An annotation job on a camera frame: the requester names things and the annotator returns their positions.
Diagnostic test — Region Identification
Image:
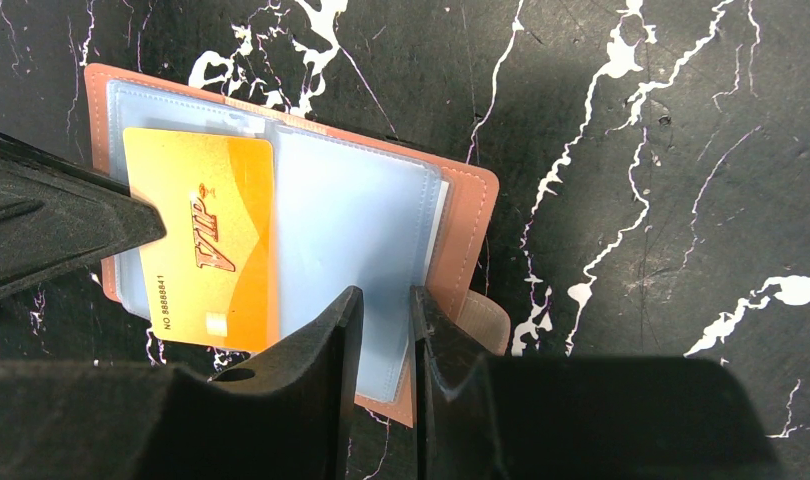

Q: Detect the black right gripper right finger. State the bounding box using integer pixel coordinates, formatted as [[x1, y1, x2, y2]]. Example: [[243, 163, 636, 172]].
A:
[[410, 286, 784, 480]]

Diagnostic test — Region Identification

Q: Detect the orange VIP card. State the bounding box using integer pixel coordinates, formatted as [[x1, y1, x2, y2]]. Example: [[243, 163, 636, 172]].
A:
[[123, 127, 279, 352]]

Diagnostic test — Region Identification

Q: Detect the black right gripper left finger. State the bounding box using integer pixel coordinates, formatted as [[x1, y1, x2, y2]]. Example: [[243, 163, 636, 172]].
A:
[[0, 286, 364, 479]]

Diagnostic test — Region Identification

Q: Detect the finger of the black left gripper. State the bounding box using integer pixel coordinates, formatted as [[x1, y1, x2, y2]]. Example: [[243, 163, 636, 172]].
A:
[[0, 132, 166, 300]]

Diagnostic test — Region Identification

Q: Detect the brown leather card holder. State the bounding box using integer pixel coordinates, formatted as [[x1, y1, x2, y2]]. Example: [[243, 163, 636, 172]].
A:
[[85, 64, 499, 426]]

